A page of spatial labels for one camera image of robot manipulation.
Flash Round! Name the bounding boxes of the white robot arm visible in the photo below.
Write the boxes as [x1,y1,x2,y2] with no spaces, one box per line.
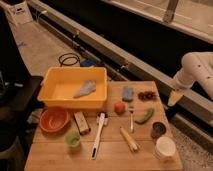
[168,52,213,106]

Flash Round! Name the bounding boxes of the red bowl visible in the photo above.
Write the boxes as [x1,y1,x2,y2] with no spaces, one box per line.
[39,106,70,133]

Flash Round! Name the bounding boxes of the dark grapes toy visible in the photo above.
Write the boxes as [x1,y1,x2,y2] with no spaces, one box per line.
[138,91,157,101]

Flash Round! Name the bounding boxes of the green pepper toy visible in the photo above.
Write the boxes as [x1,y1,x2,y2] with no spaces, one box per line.
[134,108,155,125]

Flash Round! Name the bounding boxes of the dark metal can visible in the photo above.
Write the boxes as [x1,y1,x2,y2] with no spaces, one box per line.
[151,122,166,139]

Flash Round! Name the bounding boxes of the blue sponge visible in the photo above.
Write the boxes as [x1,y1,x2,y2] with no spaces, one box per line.
[122,86,134,102]

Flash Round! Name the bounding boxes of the white cup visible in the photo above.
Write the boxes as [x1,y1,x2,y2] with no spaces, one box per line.
[154,136,176,160]

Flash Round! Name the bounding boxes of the orange tomato toy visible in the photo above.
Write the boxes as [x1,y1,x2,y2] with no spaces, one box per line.
[114,101,126,114]

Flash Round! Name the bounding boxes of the yellow corn toy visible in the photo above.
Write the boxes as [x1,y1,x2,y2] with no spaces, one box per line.
[120,127,140,152]

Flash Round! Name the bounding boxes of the white brush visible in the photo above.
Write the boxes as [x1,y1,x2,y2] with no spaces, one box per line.
[91,112,108,159]

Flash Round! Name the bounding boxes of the blue cloth in bin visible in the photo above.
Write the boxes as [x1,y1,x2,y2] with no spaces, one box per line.
[74,80,96,98]

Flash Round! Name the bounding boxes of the blue object on floor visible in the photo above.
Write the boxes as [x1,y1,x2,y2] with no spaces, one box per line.
[80,59,95,67]

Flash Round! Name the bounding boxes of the wooden block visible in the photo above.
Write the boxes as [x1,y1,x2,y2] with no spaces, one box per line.
[74,112,90,135]

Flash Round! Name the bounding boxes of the yellow plastic bin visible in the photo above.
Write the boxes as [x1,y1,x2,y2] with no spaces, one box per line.
[37,67,107,109]

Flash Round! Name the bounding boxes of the green cup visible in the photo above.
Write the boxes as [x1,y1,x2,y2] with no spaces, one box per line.
[65,131,80,148]

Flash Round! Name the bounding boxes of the black chair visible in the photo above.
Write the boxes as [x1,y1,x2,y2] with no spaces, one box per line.
[0,6,44,151]

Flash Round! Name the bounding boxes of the white box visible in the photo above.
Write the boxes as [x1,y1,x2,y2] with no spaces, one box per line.
[7,1,33,26]

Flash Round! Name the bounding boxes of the black cable coil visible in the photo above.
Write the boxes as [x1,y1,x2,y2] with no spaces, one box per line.
[58,52,81,67]

